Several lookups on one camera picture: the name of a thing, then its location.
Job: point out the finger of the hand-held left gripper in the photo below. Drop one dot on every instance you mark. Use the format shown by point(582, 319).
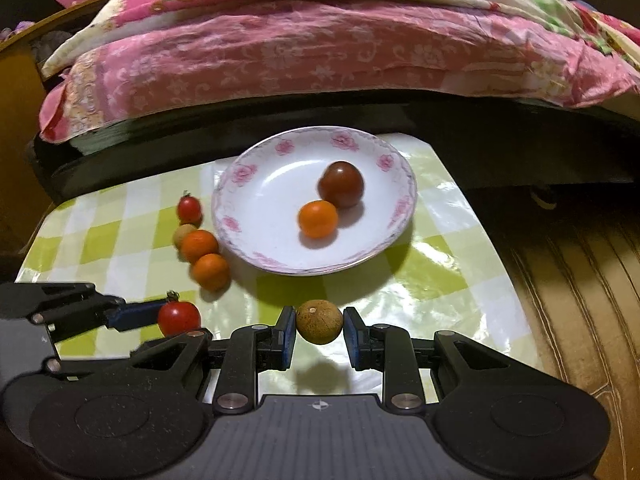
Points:
point(135, 314)
point(90, 364)

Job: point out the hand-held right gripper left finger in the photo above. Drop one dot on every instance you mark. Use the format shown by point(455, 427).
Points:
point(287, 336)

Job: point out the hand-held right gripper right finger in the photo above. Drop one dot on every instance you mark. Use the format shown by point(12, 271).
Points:
point(353, 336)

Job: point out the brown round longan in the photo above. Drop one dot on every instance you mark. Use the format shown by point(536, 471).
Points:
point(319, 322)

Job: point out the red cherry tomato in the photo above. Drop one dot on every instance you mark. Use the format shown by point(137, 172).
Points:
point(179, 317)
point(189, 208)

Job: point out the white pink floral plate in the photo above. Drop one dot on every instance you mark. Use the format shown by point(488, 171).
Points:
point(280, 210)

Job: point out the small orange kumquat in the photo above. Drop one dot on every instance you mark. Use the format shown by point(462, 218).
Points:
point(200, 246)
point(318, 219)
point(211, 272)

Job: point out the small tan longan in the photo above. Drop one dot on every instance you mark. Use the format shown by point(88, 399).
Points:
point(181, 234)

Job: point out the green checkered tablecloth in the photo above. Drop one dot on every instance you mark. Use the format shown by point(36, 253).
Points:
point(450, 260)

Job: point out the dark brown tomato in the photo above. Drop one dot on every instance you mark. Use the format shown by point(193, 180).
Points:
point(342, 184)

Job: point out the brown striped floor mat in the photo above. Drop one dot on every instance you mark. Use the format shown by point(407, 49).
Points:
point(585, 300)

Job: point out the yellow wooden headboard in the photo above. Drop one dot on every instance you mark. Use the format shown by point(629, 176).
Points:
point(20, 90)

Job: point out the pink floral quilt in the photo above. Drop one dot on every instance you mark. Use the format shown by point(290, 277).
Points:
point(280, 55)

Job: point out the dark bed frame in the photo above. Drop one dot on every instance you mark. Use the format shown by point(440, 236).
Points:
point(500, 130)

